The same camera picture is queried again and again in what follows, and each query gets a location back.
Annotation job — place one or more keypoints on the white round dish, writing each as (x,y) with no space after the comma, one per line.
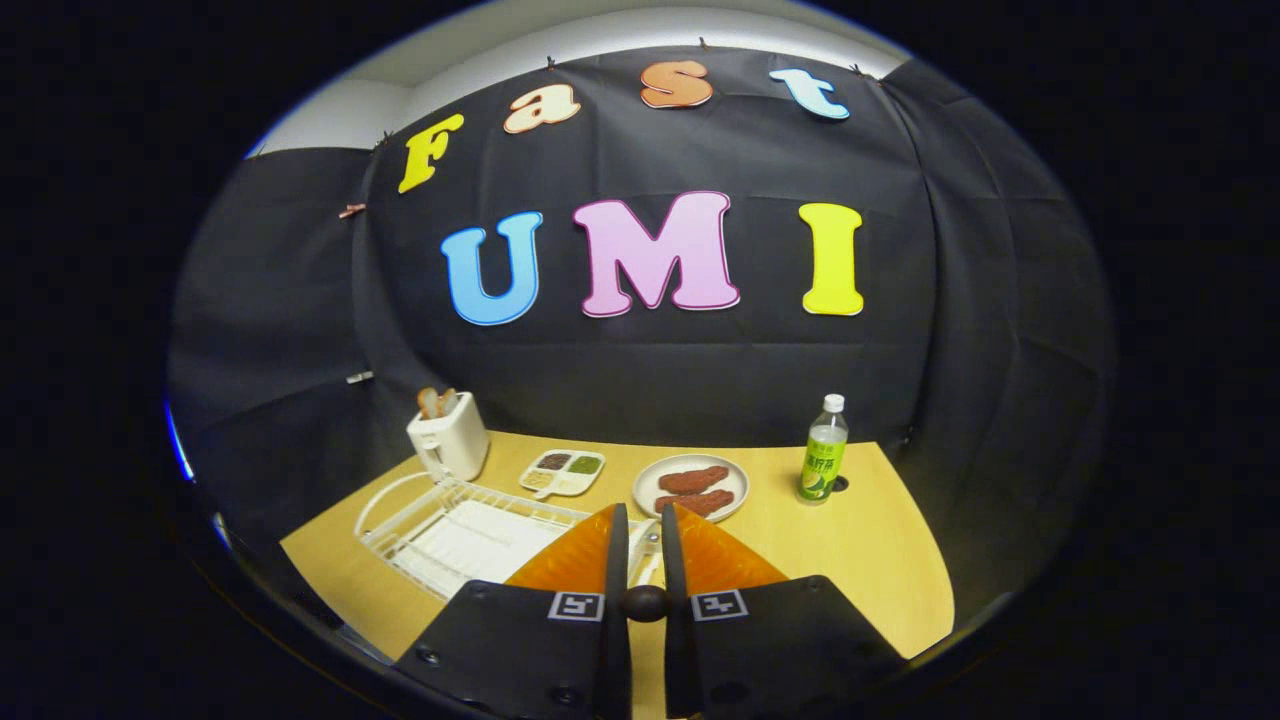
(742,490)

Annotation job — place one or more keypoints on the brown meat piece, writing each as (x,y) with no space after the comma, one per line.
(695,479)
(700,503)

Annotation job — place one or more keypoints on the white toaster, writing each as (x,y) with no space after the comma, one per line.
(455,445)

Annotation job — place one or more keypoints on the black backdrop cloth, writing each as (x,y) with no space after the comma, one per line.
(700,380)

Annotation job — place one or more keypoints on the green tea bottle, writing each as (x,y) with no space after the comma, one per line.
(825,450)

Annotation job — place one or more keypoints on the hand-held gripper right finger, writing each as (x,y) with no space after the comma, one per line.
(672,560)

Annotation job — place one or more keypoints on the reddish cloth clip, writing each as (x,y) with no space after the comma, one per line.
(351,210)

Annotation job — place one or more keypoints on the white divided condiment tray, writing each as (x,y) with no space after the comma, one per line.
(560,485)

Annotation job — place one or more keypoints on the toasted bread slice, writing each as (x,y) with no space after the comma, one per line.
(449,401)
(429,402)

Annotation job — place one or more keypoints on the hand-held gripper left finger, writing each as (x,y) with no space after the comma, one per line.
(615,560)

